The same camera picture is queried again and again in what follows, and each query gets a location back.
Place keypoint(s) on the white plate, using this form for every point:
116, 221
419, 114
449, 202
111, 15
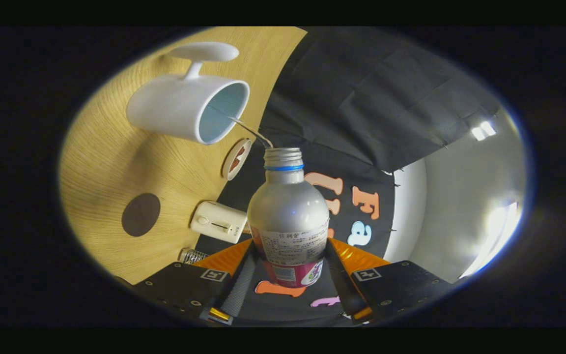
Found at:
226, 167

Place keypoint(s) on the ceiling tube light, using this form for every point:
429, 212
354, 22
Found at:
483, 130

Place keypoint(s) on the dark brown round coaster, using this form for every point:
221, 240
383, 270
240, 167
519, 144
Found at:
140, 215

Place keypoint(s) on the white cup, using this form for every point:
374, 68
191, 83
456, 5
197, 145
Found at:
170, 108

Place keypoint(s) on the red food pieces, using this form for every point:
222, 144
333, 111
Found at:
238, 158

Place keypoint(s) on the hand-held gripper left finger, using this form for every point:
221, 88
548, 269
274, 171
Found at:
180, 287

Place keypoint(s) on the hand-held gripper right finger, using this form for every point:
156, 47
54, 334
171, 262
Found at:
401, 287

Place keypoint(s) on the white toaster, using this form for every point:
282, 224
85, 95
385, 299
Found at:
216, 221

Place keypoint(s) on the clear juice stream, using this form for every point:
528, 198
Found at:
253, 132

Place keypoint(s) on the silver juice bottle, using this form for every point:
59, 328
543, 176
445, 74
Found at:
288, 211

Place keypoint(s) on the wooden table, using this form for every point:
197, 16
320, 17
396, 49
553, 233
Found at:
106, 162

